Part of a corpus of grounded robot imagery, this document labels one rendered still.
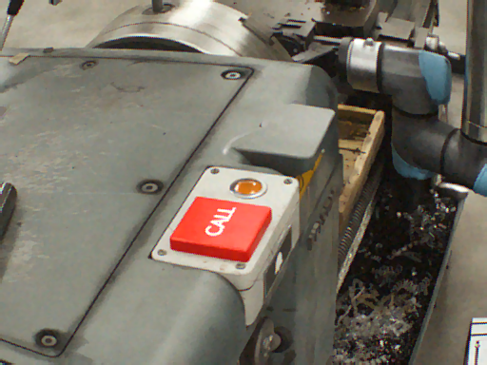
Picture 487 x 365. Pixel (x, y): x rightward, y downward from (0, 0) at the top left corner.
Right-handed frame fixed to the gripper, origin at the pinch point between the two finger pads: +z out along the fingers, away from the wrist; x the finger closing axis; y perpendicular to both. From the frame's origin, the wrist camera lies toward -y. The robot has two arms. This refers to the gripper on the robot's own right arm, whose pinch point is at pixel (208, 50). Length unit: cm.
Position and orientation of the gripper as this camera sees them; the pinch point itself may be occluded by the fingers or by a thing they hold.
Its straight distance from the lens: 155.0
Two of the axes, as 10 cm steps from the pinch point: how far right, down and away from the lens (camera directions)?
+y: 3.1, -5.1, 8.0
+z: -9.5, -1.3, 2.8
